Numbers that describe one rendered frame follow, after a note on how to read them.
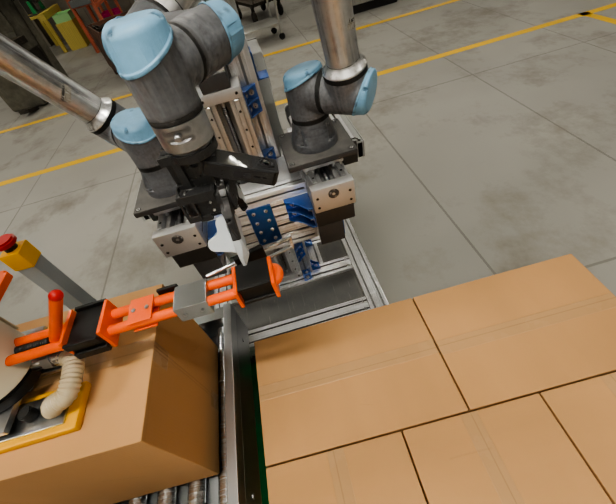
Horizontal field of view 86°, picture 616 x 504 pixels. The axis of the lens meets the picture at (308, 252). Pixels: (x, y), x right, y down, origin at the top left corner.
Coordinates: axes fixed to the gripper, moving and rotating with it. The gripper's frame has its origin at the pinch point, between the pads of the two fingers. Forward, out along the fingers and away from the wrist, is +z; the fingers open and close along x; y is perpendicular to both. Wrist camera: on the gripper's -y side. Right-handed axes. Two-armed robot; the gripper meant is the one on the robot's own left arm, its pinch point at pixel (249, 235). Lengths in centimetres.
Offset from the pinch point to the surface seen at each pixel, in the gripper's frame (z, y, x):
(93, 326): 8.6, 35.3, 5.9
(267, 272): 7.9, -1.1, 3.2
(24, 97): 100, 397, -560
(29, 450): 23, 55, 22
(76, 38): 100, 442, -940
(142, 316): 8.9, 25.1, 6.1
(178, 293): 8.7, 18.0, 2.5
